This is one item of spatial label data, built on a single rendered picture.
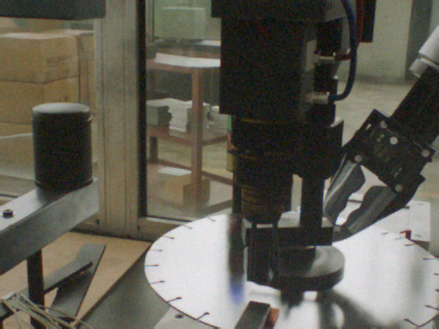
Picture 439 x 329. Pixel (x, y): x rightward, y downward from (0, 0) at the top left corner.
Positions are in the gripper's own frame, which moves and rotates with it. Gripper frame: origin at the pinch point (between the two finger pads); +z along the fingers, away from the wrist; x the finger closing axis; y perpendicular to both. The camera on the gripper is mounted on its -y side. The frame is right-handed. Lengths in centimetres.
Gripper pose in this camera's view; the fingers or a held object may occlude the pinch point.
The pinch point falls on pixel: (332, 231)
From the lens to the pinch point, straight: 71.2
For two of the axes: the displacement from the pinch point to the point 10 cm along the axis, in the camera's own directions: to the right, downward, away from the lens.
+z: -5.5, 8.0, 2.4
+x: 7.6, 6.0, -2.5
